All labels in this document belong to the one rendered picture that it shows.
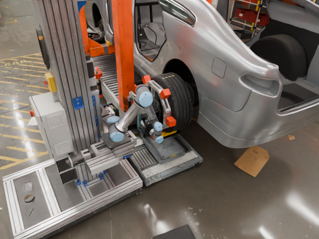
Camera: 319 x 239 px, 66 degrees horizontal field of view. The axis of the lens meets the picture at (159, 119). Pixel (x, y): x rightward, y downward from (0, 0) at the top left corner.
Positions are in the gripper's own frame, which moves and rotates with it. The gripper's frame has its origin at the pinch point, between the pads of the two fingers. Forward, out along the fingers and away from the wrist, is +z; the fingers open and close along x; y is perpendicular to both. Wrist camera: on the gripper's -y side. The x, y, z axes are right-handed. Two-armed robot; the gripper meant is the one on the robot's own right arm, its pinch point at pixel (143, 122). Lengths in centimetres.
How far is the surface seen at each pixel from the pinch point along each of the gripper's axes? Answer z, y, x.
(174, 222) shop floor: -72, -83, 0
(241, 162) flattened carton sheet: -44, -81, -125
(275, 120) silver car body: -87, 33, -82
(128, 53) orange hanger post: 65, 48, -15
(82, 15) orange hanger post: 258, 43, -18
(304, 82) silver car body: -30, 9, -223
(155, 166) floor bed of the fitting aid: -1, -75, -17
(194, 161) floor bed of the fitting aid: -18, -75, -64
